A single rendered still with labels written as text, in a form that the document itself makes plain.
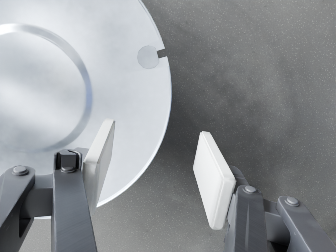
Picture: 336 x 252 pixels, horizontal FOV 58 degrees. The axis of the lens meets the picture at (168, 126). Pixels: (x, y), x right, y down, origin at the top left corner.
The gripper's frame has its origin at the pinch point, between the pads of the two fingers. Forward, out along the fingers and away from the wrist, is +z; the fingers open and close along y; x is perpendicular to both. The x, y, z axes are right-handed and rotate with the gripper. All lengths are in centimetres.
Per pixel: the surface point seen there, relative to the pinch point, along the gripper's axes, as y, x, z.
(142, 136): -0.8, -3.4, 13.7
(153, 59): -0.8, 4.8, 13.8
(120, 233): -2, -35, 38
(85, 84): -7.1, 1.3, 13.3
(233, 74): 14.5, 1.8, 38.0
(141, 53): -2.0, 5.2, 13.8
